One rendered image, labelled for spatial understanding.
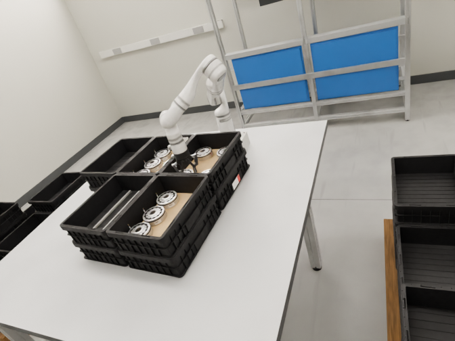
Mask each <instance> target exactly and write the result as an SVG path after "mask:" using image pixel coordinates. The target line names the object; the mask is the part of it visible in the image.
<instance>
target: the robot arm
mask: <svg viewBox="0 0 455 341"><path fill-rule="evenodd" d="M226 72H227V69H226V67H225V65H224V64H223V63H222V62H221V61H220V60H219V59H218V58H216V57H215V56H214V55H213V54H211V55H208V56H207V57H206V58H205V59H204V60H203V61H202V62H201V64H200V65H199V67H198V68H197V69H196V71H195V73H194V74H193V75H192V77H191V79H190V80H189V82H188V83H187V85H186V86H185V87H184V89H183V90H182V92H181V93H180V94H179V95H178V96H177V97H176V98H175V99H174V101H173V102H172V104H171V107H170V108H169V109H168V110H165V111H162V112H161V113H160V116H159V119H160V124H161V126H162V127H163V128H164V130H165V132H166V135H167V139H168V141H169V144H170V145H168V149H169V150H172V152H173V154H174V157H175V159H176V162H175V163H174V164H172V167H173V168H174V169H175V170H176V171H177V173H184V167H185V166H186V165H189V164H190V165H191V166H192V168H193V170H194V172H195V173H197V170H196V166H197V165H198V157H197V155H196V154H195V153H194V154H192V155H191V154H190V153H189V151H188V148H187V145H186V143H185V141H184V139H183V137H182V135H181V132H180V131H179V129H178V126H177V122H178V120H179V119H180V118H181V115H182V114H183V113H184V112H185V111H186V110H187V109H188V107H189V106H190V105H191V104H192V102H193V101H194V98H195V96H196V89H197V85H198V82H199V80H200V77H201V76H202V75H203V74H204V75H205V76H206V77H207V78H208V79H207V81H206V86H207V99H208V102H209V103H210V105H212V106H216V105H219V104H221V105H220V106H219V107H218V108H217V109H216V110H215V118H216V121H217V124H218V127H219V131H220V132H229V131H236V130H235V127H234V123H233V122H232V117H231V114H230V110H229V107H228V102H227V97H226V94H225V90H224V79H225V75H226ZM192 157H193V158H194V164H193V163H192V162H191V159H192ZM177 164H178V165H180V170H178V169H177Z"/></svg>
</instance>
